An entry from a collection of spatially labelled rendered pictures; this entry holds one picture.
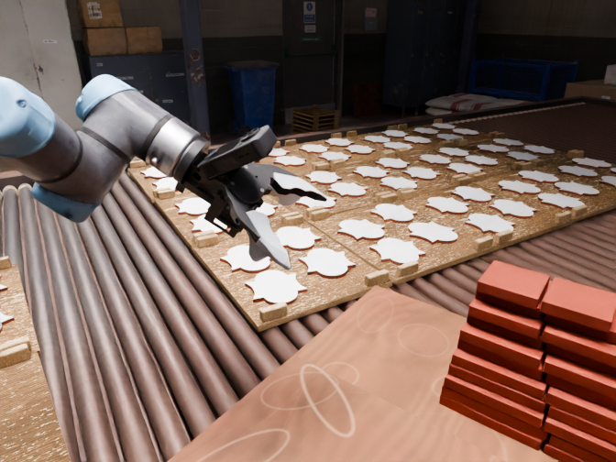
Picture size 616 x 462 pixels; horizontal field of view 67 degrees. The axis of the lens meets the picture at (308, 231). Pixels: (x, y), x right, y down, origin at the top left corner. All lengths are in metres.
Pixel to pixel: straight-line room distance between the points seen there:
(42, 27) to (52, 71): 0.41
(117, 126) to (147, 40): 5.26
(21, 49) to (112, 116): 4.91
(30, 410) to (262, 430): 0.42
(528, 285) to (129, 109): 0.54
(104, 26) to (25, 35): 0.78
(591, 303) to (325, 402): 0.34
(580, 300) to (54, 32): 5.36
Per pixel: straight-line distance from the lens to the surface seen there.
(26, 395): 0.93
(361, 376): 0.69
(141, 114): 0.66
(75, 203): 0.66
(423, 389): 0.69
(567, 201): 1.77
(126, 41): 5.88
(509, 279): 0.62
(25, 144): 0.55
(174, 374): 0.91
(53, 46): 5.60
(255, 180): 0.65
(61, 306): 1.18
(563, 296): 0.61
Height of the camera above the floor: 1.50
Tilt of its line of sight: 25 degrees down
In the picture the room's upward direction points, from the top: straight up
